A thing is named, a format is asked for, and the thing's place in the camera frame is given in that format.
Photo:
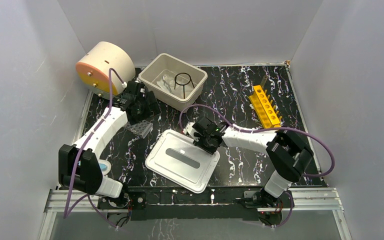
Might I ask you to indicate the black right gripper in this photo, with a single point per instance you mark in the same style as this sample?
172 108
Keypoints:
198 143

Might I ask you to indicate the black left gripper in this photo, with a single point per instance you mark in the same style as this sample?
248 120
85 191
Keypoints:
144 108

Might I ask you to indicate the black wire tripod stand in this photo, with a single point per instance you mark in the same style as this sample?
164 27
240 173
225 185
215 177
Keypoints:
183 83

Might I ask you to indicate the white bin lid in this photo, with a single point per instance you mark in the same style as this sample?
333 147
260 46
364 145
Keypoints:
176 158

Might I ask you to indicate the clear glass test tube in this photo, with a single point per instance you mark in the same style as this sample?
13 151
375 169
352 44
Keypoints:
264 80

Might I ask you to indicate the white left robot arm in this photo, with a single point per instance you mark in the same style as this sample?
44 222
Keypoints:
78 164

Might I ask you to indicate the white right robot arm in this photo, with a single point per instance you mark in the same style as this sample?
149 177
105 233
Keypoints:
288 153

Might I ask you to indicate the beige plastic bin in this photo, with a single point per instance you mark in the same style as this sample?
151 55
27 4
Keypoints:
170 65

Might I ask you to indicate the yellow test tube rack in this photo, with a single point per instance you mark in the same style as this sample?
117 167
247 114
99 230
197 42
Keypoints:
264 108

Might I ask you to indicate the beige cylindrical centrifuge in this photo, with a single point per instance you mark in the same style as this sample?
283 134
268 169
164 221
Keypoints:
106 67

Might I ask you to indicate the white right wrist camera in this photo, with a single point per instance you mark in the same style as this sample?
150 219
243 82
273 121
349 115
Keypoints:
188 129

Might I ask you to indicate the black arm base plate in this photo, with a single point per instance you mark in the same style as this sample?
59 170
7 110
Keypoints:
245 203

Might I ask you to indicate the aluminium frame rail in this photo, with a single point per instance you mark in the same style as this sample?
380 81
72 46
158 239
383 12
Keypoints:
304 198

